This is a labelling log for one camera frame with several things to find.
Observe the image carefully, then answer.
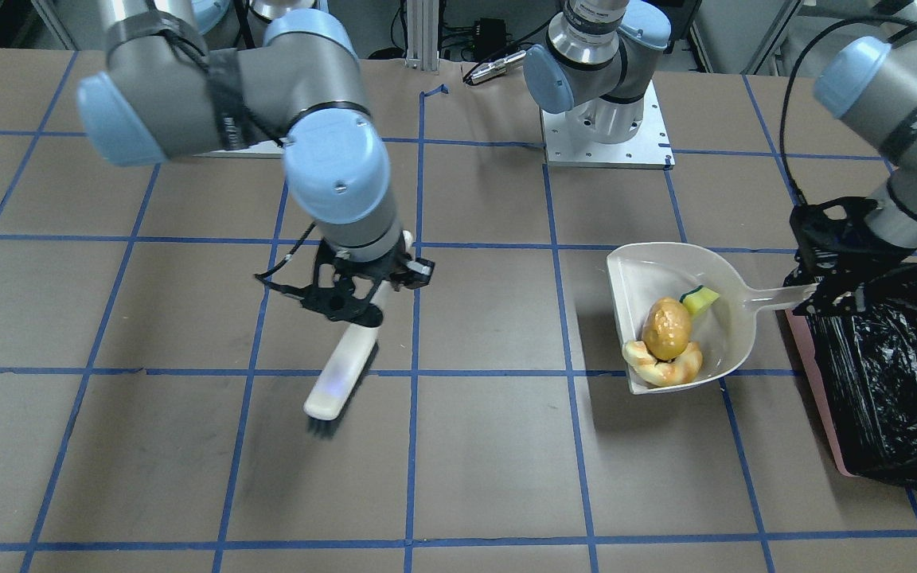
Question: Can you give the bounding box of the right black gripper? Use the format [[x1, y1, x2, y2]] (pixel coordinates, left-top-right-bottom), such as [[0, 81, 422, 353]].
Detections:
[[256, 239, 435, 327]]

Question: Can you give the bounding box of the black lined trash bin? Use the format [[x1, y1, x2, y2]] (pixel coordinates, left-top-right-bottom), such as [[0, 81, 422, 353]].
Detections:
[[786, 263, 917, 490]]

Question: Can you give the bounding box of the beige hand brush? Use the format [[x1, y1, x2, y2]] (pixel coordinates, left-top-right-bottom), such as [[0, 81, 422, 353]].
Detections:
[[303, 231, 414, 440]]

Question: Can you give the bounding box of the beige plastic dustpan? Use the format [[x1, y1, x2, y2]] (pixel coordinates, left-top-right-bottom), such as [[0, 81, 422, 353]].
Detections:
[[607, 242, 816, 395]]

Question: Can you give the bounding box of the yellow green sponge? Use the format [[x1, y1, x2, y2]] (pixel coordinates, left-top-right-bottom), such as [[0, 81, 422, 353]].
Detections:
[[678, 284, 720, 317]]

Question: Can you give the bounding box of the toy croissant bread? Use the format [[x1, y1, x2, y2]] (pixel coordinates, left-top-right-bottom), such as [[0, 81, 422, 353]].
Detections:
[[622, 341, 703, 388]]

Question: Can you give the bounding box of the aluminium frame post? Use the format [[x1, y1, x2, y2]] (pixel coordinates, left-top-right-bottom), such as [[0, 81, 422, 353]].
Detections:
[[404, 0, 440, 75]]

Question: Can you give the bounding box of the yellow toy potato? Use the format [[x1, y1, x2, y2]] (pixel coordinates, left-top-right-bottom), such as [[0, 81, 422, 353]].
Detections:
[[642, 297, 693, 361]]

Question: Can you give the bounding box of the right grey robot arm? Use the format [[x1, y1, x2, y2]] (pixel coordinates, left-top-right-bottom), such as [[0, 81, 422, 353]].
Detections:
[[76, 1, 435, 327]]

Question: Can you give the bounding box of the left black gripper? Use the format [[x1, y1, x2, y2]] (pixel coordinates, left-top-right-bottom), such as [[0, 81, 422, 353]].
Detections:
[[789, 197, 915, 317]]

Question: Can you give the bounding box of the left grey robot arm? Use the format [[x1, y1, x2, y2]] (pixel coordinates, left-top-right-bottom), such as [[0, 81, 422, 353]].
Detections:
[[524, 1, 917, 316]]

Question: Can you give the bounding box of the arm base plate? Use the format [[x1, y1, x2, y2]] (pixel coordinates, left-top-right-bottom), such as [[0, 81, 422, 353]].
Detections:
[[540, 81, 676, 170]]

